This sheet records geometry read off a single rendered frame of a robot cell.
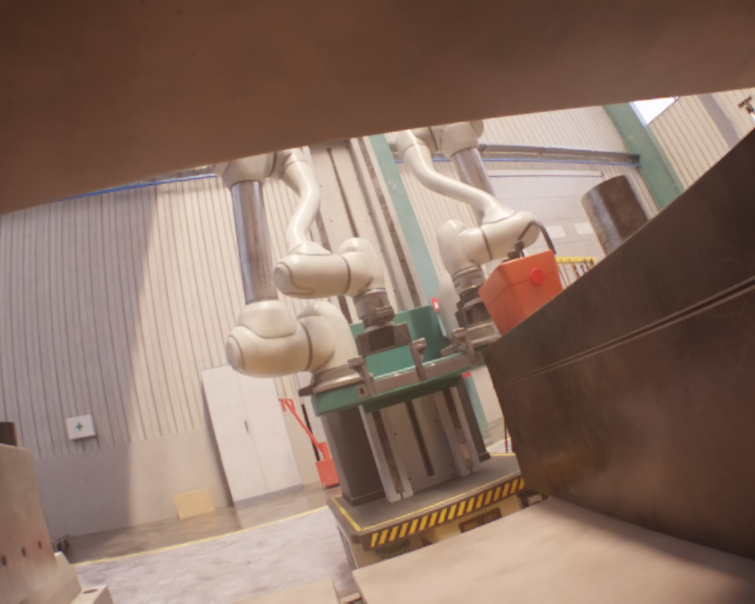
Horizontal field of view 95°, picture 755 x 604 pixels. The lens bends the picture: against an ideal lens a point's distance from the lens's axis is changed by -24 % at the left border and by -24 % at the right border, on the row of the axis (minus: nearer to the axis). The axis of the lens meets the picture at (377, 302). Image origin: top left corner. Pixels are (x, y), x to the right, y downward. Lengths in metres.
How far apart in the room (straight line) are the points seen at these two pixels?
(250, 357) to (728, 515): 1.10
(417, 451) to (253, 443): 4.95
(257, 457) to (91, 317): 3.40
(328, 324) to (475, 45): 1.07
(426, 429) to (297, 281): 0.80
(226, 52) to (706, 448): 0.56
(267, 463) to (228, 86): 6.18
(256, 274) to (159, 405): 5.85
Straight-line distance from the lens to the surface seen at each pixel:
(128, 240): 7.99
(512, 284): 0.92
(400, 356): 1.53
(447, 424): 1.59
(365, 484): 1.68
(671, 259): 0.48
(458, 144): 1.60
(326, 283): 1.06
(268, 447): 6.43
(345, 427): 1.66
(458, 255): 1.22
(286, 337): 1.27
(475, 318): 1.20
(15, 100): 0.37
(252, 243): 1.33
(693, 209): 0.44
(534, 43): 0.44
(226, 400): 6.46
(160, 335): 7.28
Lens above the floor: 0.59
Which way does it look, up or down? 15 degrees up
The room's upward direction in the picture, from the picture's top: 17 degrees counter-clockwise
